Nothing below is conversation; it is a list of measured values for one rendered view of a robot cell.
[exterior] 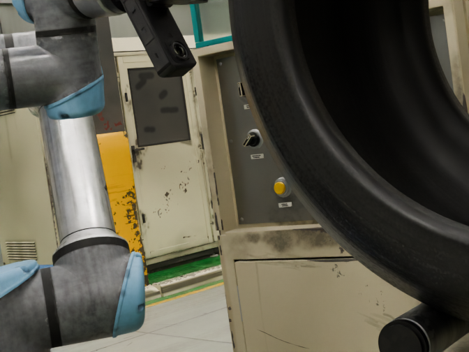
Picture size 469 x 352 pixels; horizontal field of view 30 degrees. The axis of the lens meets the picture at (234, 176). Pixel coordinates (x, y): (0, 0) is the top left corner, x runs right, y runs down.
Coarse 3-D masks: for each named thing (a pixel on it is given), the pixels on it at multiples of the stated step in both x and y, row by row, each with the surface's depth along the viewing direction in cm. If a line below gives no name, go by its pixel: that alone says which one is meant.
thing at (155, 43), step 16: (128, 0) 98; (128, 16) 98; (144, 16) 97; (160, 16) 98; (144, 32) 97; (160, 32) 97; (176, 32) 99; (144, 48) 98; (160, 48) 96; (176, 48) 97; (160, 64) 97; (176, 64) 96; (192, 64) 98
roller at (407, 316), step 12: (408, 312) 76; (420, 312) 75; (432, 312) 76; (396, 324) 73; (408, 324) 73; (420, 324) 73; (432, 324) 74; (444, 324) 76; (456, 324) 77; (468, 324) 80; (384, 336) 74; (396, 336) 73; (408, 336) 73; (420, 336) 72; (432, 336) 73; (444, 336) 75; (456, 336) 78; (384, 348) 74; (396, 348) 73; (408, 348) 73; (420, 348) 72; (432, 348) 73; (444, 348) 76
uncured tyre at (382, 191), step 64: (256, 0) 76; (320, 0) 95; (384, 0) 100; (256, 64) 77; (320, 64) 94; (384, 64) 100; (320, 128) 74; (384, 128) 98; (448, 128) 97; (320, 192) 75; (384, 192) 71; (448, 192) 96; (384, 256) 73; (448, 256) 69
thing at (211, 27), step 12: (216, 0) 172; (192, 12) 175; (204, 12) 174; (216, 12) 172; (228, 12) 171; (204, 24) 174; (216, 24) 173; (228, 24) 171; (204, 36) 175; (216, 36) 173; (228, 36) 170
